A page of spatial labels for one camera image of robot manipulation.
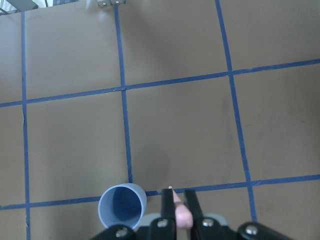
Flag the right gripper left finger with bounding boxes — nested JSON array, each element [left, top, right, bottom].
[[149, 188, 177, 240]]

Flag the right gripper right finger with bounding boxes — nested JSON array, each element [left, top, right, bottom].
[[184, 189, 225, 240]]

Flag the pink chopstick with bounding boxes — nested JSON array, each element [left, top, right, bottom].
[[168, 185, 194, 230]]

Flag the light blue plastic cup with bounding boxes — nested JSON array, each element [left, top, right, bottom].
[[97, 183, 147, 229]]

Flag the aluminium frame post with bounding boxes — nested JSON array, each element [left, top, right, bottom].
[[96, 0, 126, 8]]

